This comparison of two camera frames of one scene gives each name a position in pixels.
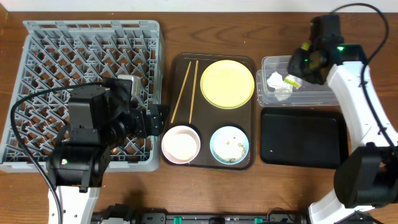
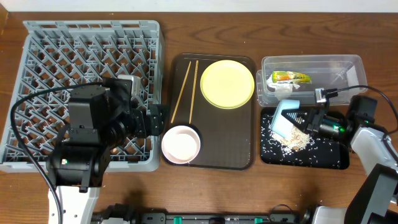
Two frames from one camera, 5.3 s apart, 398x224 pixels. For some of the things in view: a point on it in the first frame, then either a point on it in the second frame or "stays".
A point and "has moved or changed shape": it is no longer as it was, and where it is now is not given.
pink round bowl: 181,144 stays
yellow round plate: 227,84 stays
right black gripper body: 306,66 → 311,120
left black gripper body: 140,123 stays
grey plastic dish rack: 64,52 stays
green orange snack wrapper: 293,81 has moved or changed shape
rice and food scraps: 230,144 → 299,140
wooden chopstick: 181,92 stays
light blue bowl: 229,145 → 280,124
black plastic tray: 303,138 stays
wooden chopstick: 193,91 stays
